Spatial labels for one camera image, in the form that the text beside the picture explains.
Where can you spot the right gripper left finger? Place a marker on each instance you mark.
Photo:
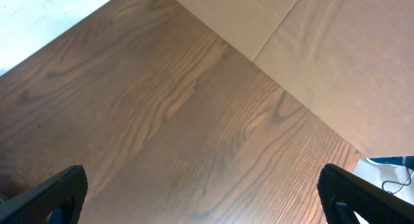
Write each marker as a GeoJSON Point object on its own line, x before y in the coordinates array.
{"type": "Point", "coordinates": [59, 199]}

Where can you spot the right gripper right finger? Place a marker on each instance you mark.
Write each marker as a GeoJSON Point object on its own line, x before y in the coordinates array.
{"type": "Point", "coordinates": [345, 196]}

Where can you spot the brown cardboard sheet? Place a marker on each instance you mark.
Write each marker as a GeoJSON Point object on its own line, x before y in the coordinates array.
{"type": "Point", "coordinates": [349, 61]}

